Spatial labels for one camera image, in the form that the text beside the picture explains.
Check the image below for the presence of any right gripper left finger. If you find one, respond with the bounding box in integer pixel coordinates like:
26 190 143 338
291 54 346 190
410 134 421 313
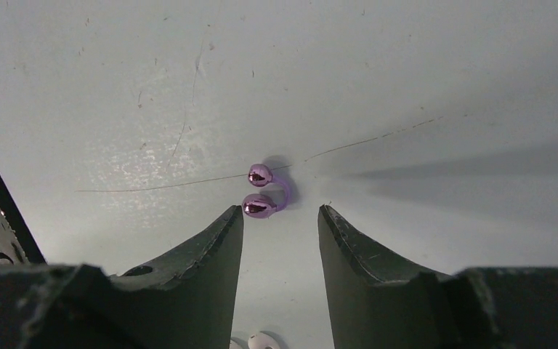
0 206 243 348

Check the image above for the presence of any white earbud upper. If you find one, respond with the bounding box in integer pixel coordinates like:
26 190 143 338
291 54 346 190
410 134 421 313
247 332 281 349

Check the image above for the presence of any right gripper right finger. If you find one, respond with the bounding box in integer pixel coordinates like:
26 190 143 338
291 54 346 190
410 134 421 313
318 205 558 348

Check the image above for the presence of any purple earbud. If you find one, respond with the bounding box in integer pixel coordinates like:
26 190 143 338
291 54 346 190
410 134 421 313
241 163 292 219

